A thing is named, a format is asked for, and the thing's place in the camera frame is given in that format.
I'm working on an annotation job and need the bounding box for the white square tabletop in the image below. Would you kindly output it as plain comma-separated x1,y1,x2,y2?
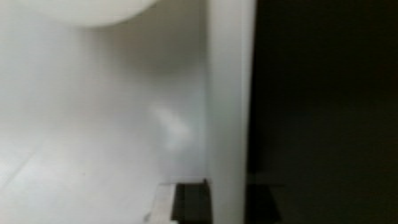
0,0,256,224

